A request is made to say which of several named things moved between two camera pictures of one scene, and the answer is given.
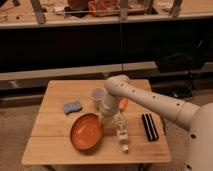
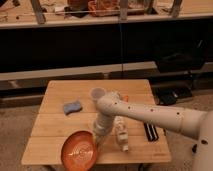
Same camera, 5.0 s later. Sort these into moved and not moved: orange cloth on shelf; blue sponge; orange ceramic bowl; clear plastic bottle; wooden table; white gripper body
Moved: orange ceramic bowl; white gripper body
Not moved: wooden table; blue sponge; orange cloth on shelf; clear plastic bottle
